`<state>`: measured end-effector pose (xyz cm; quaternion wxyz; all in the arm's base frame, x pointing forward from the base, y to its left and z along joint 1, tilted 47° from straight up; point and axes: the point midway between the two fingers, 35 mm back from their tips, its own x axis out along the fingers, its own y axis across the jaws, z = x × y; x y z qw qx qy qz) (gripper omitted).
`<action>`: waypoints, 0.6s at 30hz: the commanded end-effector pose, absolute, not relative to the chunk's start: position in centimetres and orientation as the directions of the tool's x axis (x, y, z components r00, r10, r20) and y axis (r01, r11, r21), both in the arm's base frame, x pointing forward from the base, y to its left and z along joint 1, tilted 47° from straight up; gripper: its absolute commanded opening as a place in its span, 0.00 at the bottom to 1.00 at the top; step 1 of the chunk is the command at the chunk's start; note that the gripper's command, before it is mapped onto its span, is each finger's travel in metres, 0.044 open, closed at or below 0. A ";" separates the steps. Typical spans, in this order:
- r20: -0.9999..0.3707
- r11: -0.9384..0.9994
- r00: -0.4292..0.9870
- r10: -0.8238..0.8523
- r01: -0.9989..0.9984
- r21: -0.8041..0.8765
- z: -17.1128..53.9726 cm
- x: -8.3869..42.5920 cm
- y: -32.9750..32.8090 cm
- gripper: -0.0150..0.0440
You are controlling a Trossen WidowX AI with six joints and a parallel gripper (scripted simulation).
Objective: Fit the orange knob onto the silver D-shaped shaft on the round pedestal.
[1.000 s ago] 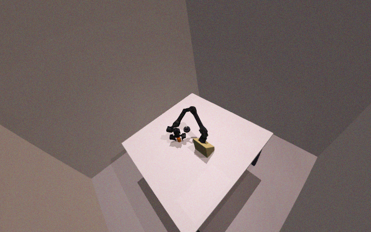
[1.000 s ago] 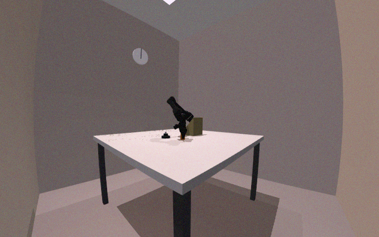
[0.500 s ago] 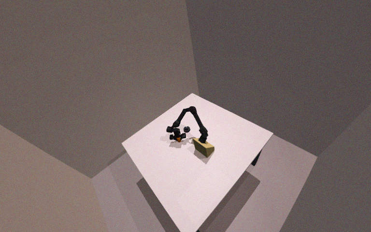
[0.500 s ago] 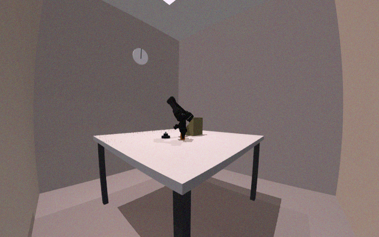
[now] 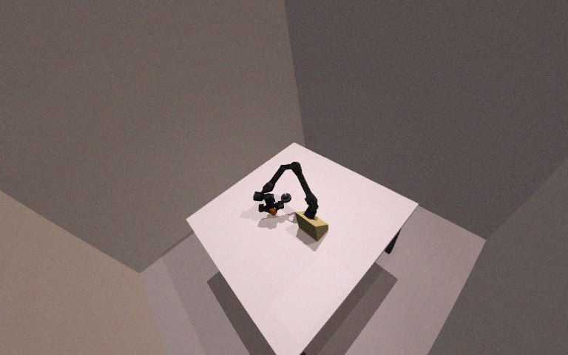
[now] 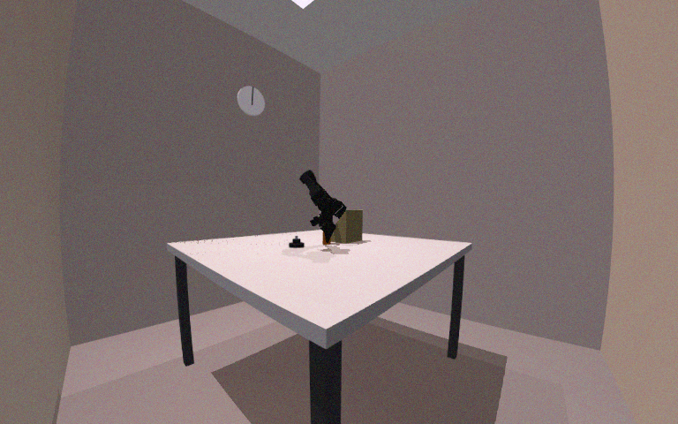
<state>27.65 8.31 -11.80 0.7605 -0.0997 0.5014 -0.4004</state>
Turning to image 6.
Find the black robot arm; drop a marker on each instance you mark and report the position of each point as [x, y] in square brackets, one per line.
[321, 198]

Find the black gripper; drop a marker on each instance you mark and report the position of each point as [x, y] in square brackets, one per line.
[328, 225]

